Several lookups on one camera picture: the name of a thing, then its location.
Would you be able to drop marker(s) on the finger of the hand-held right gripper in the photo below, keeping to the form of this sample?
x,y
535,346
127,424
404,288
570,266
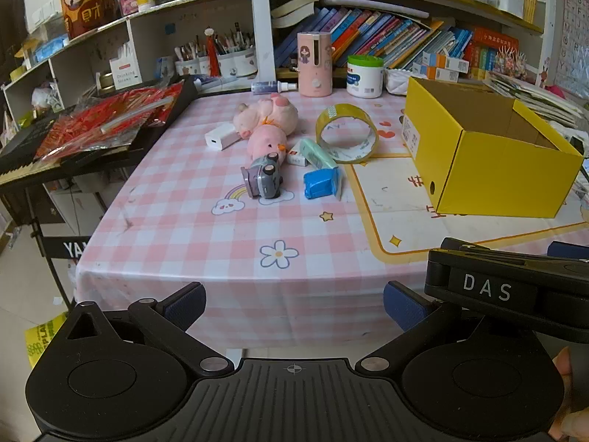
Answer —
x,y
460,246
569,249

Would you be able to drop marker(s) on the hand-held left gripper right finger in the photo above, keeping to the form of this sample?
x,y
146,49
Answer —
x,y
399,305

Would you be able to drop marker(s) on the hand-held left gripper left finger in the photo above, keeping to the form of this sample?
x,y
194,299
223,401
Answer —
x,y
186,305

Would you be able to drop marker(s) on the yellow cardboard box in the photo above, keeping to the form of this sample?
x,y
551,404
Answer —
x,y
497,179

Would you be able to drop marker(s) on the yellow tape roll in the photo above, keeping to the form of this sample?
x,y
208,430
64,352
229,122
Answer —
x,y
347,157

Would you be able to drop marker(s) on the grey toy car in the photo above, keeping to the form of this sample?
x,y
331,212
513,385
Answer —
x,y
267,177

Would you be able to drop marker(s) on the mint green tube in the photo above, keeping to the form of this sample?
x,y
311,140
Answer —
x,y
321,155

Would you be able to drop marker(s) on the pink plush with orange bow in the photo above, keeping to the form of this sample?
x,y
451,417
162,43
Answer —
x,y
264,142

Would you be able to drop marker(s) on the person's right hand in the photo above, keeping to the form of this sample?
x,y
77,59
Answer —
x,y
565,368

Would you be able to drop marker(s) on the pink checkered tablecloth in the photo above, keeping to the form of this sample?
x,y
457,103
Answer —
x,y
184,221

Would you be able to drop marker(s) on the yellow plastic bag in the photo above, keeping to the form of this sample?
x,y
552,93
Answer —
x,y
41,338

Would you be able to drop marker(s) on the stack of papers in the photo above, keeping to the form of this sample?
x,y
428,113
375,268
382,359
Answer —
x,y
538,97

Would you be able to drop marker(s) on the black keyboard stand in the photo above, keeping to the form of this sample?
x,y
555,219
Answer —
x,y
37,232

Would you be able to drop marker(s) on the white charger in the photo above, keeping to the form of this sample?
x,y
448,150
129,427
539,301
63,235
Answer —
x,y
221,137

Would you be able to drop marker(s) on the white quilted pouch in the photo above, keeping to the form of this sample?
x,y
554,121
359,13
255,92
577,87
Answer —
x,y
395,82

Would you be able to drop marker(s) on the small white carton red label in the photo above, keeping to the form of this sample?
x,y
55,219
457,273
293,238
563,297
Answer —
x,y
296,157

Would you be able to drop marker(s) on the pile of small cartons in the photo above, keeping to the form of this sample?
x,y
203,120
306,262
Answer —
x,y
444,65

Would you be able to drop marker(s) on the white jar green lid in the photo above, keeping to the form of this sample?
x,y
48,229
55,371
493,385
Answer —
x,y
363,82

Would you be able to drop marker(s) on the translucent white tube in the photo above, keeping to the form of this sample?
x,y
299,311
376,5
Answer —
x,y
129,119

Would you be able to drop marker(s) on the red boxed book set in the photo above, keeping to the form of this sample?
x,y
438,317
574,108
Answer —
x,y
494,53

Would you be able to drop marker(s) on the red decoration packets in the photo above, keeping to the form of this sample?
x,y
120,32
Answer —
x,y
87,131

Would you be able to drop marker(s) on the pink plush pig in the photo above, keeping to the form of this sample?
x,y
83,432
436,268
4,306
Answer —
x,y
281,111

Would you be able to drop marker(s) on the white blue tube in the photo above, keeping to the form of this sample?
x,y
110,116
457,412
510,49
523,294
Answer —
x,y
209,84

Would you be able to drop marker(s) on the pink humidifier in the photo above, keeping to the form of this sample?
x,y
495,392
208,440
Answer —
x,y
315,71

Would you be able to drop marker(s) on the black keyboard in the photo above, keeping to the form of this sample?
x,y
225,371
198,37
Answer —
x,y
27,138

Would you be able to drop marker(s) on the blue spray bottle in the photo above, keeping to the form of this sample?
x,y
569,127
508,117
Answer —
x,y
267,86

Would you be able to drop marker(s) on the row of colourful books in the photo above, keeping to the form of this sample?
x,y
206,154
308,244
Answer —
x,y
368,32

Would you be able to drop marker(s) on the blue white small box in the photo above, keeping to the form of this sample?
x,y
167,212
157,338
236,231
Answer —
x,y
165,68

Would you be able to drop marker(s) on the gold tin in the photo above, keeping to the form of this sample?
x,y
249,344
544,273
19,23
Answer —
x,y
106,80

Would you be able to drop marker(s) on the white straw box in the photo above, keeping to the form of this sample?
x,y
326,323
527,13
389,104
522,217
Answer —
x,y
126,71

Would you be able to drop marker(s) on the large white pen holder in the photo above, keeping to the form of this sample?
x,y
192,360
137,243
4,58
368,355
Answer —
x,y
239,64

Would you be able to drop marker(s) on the white plastic bag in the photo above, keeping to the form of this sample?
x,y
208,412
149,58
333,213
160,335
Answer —
x,y
46,97

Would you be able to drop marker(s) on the red tassel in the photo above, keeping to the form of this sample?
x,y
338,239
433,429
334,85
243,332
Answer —
x,y
213,55

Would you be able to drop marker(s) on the white bookshelf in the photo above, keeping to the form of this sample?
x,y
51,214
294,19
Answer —
x,y
260,32

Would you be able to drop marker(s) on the blue tissue packs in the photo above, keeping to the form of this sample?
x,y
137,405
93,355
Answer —
x,y
50,49

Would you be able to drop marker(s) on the thick lying books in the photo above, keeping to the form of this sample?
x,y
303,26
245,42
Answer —
x,y
294,9

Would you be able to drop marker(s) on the orange figure gift box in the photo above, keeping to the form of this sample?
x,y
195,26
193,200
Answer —
x,y
87,4

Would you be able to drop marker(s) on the alphabet wall poster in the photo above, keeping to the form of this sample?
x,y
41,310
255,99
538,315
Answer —
x,y
573,32

